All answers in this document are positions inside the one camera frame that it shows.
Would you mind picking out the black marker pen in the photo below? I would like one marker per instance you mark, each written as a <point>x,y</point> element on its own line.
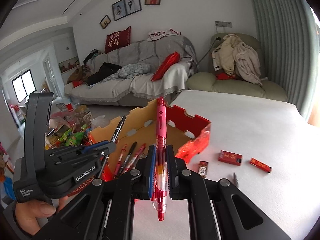
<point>124,164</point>
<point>113,140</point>

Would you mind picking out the dark red embroidered cushion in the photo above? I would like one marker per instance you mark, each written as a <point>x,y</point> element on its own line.
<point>118,39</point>

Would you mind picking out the person's left hand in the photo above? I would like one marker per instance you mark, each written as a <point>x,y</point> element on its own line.
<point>27,213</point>

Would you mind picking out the grey covered sofa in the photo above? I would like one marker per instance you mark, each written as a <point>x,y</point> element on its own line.
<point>132,85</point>

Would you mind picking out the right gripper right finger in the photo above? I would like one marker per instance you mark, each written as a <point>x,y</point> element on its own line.
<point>177,182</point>

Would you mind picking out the framed wall pictures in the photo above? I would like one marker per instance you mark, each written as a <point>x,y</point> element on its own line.
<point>124,8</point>

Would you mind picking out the red patterned gel pen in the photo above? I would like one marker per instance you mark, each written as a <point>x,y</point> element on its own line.
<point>160,184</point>

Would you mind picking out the mahjong pattern lighter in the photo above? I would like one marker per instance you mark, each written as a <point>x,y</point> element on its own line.
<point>203,168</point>

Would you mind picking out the bright red cushion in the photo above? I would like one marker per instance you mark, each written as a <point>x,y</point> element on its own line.
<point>166,64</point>

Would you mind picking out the snack packets pile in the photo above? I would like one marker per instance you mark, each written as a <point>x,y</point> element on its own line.
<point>69,125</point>

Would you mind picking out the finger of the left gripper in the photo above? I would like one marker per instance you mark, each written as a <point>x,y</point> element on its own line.
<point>104,146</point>
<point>69,155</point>

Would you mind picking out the slim red lighter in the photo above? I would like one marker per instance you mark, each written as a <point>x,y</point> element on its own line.
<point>260,165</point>

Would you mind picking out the pink red gel pen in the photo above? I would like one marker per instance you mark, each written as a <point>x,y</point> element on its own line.
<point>118,165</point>

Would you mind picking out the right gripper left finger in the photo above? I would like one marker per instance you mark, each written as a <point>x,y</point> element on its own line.
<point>145,181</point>

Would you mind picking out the dark grey gel pen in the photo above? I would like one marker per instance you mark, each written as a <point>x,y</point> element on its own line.
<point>235,178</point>

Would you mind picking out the clear plastic bag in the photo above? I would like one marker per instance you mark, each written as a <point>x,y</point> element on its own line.
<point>99,121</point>

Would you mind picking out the wall power socket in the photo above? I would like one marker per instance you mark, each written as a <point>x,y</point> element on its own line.
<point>223,24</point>

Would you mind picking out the beige clothes pile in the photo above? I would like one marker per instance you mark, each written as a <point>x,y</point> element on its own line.
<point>235,58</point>

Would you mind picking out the red cardboard fruit box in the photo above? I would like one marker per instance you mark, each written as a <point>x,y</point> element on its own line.
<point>189,136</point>

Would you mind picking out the green curtain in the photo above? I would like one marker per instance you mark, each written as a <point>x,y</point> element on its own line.
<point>287,32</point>

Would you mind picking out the green armchair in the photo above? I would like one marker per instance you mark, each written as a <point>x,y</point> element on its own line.
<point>217,81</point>

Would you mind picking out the red lighter gold characters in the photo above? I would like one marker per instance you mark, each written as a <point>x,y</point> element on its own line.
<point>230,158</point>

